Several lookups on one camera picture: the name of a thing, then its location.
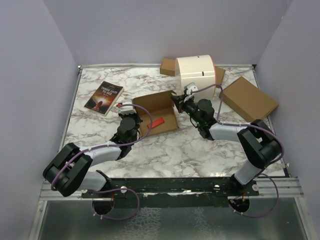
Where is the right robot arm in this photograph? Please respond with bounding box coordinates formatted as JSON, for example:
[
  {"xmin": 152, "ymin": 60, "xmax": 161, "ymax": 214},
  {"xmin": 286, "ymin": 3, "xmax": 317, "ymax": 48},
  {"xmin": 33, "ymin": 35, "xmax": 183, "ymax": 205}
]
[{"xmin": 171, "ymin": 95, "xmax": 284, "ymax": 196}]

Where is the small brown box behind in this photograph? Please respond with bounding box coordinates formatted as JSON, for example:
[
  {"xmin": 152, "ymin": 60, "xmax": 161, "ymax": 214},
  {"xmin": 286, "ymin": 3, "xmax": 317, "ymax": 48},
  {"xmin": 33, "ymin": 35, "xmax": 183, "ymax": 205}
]
[{"xmin": 159, "ymin": 58, "xmax": 176, "ymax": 77}]

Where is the brown cardboard piece behind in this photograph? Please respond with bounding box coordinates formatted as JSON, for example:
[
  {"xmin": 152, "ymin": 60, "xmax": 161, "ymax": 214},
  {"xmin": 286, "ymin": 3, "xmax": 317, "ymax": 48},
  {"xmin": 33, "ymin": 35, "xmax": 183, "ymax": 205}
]
[{"xmin": 215, "ymin": 66, "xmax": 226, "ymax": 85}]

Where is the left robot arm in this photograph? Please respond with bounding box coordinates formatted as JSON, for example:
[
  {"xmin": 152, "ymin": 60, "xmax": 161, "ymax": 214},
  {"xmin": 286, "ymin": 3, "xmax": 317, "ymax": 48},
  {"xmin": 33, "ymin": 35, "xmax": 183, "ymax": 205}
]
[{"xmin": 42, "ymin": 112, "xmax": 142, "ymax": 198}]

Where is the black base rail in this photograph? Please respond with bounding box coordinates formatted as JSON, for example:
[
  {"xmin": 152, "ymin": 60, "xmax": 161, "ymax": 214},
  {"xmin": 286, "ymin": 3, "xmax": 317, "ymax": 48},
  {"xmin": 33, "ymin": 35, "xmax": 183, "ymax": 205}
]
[{"xmin": 81, "ymin": 177, "xmax": 259, "ymax": 208}]

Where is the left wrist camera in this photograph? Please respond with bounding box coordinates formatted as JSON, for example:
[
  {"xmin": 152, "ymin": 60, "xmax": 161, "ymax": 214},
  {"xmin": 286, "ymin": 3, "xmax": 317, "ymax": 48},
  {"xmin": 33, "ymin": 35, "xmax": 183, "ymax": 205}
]
[{"xmin": 116, "ymin": 99, "xmax": 137, "ymax": 116}]

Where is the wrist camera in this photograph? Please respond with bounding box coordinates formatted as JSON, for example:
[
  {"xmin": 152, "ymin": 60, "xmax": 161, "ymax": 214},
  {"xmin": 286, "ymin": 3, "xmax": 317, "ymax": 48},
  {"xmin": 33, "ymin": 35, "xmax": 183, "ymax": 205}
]
[
  {"xmin": 116, "ymin": 99, "xmax": 137, "ymax": 116},
  {"xmin": 183, "ymin": 82, "xmax": 198, "ymax": 103}
]

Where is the closed brown cardboard box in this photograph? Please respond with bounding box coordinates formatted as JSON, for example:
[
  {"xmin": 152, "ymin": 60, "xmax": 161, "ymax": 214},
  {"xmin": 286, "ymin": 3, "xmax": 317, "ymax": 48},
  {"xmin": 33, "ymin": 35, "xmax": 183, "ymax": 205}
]
[{"xmin": 219, "ymin": 77, "xmax": 279, "ymax": 122}]

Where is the white cylindrical bread box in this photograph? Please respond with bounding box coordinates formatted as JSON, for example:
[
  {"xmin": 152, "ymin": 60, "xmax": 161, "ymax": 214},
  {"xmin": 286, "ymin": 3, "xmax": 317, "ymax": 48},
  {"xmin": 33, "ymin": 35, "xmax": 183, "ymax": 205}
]
[{"xmin": 174, "ymin": 55, "xmax": 216, "ymax": 95}]

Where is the red block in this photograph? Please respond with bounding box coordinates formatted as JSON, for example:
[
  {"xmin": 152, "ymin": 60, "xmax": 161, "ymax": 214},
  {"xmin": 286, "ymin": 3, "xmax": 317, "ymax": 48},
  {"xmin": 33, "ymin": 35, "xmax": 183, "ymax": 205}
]
[{"xmin": 147, "ymin": 117, "xmax": 165, "ymax": 129}]

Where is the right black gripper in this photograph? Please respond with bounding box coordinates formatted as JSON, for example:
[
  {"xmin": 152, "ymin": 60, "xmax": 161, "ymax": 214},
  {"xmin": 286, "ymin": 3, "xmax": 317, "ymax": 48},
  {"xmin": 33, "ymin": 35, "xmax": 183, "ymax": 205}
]
[{"xmin": 170, "ymin": 94, "xmax": 203, "ymax": 126}]

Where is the dark paperback book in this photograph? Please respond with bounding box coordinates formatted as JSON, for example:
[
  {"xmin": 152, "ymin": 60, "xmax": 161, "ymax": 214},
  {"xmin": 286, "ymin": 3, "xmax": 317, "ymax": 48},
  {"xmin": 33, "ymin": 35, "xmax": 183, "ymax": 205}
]
[{"xmin": 84, "ymin": 81, "xmax": 124, "ymax": 116}]

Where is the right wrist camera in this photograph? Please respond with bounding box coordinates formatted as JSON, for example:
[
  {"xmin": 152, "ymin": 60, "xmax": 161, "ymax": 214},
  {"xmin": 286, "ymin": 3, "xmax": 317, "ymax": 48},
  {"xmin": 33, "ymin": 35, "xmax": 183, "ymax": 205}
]
[{"xmin": 183, "ymin": 82, "xmax": 198, "ymax": 103}]

